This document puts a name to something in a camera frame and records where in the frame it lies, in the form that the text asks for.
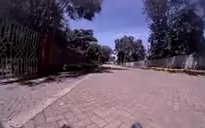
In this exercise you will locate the clump of trees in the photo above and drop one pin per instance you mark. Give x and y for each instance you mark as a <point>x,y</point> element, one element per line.
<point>128,48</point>

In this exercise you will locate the red brick road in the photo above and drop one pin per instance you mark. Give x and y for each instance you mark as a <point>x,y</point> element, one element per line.
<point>130,96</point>

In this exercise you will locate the pale kerb strip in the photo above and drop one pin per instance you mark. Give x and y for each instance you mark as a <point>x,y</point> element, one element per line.
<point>46,103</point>

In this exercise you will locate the robot's own part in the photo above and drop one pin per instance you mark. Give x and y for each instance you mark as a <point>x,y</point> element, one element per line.
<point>136,125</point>

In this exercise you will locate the kerb with verge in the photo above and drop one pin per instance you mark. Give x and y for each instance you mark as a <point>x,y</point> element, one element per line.
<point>176,70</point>

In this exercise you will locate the tall dark trees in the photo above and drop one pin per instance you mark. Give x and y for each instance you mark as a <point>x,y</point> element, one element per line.
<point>176,30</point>

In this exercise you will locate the brick pavement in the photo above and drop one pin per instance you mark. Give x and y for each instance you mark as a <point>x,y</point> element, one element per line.
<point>20,96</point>

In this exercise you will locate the large dark tree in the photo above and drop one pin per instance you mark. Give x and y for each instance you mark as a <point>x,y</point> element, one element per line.
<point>30,13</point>

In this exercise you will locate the metal lattice fence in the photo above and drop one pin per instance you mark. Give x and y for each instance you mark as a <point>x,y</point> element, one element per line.
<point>13,50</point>

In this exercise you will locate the trees behind wall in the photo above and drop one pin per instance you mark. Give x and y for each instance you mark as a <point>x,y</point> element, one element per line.
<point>83,41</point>

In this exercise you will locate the red-brown wall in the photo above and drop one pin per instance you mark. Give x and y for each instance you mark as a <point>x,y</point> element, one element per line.
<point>63,56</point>

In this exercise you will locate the grey wall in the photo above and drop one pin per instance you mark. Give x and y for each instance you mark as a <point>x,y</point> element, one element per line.
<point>183,61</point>

